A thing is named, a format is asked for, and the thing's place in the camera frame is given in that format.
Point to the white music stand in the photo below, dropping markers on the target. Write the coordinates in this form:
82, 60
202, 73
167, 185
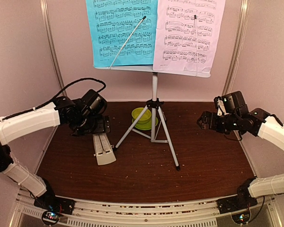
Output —
154, 104

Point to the green plastic plate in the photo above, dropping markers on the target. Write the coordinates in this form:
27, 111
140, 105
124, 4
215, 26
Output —
145, 126

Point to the blue sheet music page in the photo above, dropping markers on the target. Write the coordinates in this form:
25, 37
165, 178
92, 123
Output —
123, 32

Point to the grey metronome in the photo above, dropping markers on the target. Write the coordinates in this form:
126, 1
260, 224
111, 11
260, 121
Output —
103, 150

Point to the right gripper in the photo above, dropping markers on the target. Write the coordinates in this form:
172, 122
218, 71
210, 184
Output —
205, 116

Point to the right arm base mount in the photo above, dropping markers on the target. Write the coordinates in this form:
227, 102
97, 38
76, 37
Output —
236, 208

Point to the purple sheet music page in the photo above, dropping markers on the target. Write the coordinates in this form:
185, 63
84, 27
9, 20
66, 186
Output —
187, 35

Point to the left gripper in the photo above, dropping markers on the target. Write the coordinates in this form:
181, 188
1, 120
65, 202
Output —
100, 128

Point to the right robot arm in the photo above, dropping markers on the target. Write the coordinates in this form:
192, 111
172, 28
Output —
233, 115

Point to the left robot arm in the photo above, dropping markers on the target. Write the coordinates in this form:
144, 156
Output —
83, 115

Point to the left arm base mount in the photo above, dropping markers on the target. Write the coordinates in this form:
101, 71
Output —
52, 214

